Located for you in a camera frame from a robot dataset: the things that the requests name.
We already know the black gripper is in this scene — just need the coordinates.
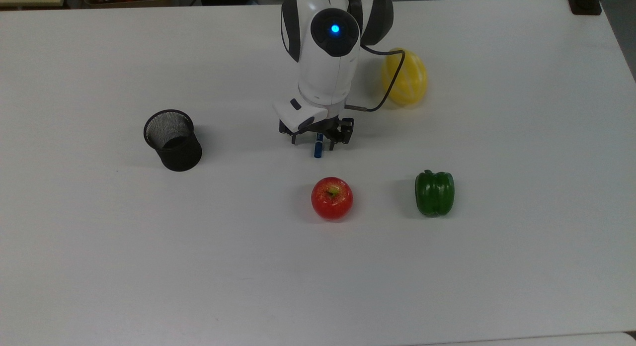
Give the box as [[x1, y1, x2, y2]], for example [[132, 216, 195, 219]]
[[278, 115, 355, 152]]

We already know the red apple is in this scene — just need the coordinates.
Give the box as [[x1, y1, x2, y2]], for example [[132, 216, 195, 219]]
[[311, 176, 354, 221]]

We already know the yellow striped melon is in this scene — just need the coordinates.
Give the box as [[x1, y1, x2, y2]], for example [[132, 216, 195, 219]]
[[381, 48, 428, 106]]

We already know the green bell pepper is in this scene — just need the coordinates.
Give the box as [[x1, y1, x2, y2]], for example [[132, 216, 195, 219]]
[[415, 170, 455, 218]]

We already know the black mesh pen holder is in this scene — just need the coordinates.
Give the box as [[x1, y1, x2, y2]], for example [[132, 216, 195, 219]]
[[144, 109, 203, 172]]

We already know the black stand base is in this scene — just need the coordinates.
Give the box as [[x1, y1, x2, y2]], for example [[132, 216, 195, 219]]
[[566, 0, 605, 16]]

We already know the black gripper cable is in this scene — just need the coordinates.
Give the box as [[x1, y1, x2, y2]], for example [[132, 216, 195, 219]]
[[345, 44, 400, 112]]

